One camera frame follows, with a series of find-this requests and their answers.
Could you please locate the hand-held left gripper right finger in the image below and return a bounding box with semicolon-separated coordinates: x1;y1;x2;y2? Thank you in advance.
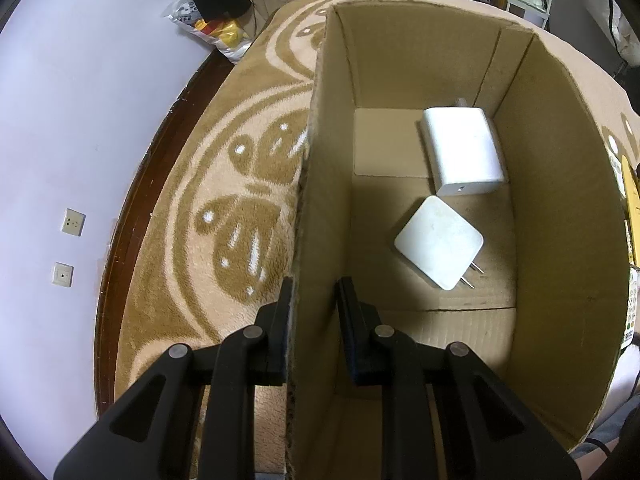
336;276;583;480

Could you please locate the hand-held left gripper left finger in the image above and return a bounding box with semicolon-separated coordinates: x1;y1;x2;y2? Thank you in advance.
52;276;296;480

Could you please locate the brown cardboard box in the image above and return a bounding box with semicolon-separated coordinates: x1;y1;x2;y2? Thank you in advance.
285;0;632;480

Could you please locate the white square charger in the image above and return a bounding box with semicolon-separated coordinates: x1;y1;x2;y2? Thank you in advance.
394;196;486;291

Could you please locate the white rectangular charger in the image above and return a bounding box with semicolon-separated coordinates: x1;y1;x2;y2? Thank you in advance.
419;99;507;197

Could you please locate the plastic bag with yellow toys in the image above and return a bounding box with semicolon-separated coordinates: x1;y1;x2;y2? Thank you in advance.
161;0;253;64

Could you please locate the white remote control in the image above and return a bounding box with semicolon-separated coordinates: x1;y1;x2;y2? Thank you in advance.
620;265;640;351

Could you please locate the yellow flat item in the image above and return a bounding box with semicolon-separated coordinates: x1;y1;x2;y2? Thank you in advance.
620;155;640;261

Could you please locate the dark wooden bed frame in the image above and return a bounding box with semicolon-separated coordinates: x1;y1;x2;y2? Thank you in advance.
94;50;236;423

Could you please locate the beige wall socket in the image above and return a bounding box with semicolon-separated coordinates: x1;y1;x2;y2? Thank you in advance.
61;208;86;237
52;261;75;288

